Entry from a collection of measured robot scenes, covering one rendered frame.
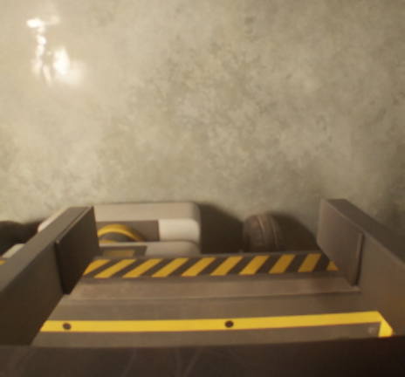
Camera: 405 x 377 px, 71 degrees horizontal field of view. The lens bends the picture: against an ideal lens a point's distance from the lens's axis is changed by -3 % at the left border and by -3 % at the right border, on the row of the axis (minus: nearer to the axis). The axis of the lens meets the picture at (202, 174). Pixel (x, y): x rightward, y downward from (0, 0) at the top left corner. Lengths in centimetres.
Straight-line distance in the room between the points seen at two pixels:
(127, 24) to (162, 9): 7
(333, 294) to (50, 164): 53
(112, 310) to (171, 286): 6
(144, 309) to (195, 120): 36
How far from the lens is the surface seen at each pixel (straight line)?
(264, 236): 48
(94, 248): 17
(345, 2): 63
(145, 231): 47
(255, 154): 57
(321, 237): 17
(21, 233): 66
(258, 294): 30
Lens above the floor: 55
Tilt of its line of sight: 75 degrees down
